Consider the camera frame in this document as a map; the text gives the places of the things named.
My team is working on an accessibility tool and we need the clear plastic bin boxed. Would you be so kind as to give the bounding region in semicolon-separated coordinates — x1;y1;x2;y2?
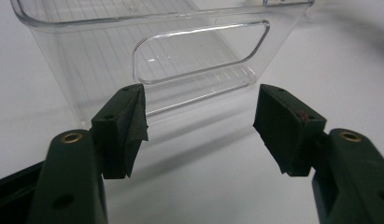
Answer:
10;0;316;129

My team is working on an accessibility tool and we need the white table cover board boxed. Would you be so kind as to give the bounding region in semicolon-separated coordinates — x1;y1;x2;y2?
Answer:
0;0;384;224

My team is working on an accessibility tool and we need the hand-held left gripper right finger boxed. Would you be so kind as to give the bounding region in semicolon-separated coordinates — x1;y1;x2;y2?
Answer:
253;83;384;224

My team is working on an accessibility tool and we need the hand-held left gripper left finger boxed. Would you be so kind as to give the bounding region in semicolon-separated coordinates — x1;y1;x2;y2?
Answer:
25;83;149;224

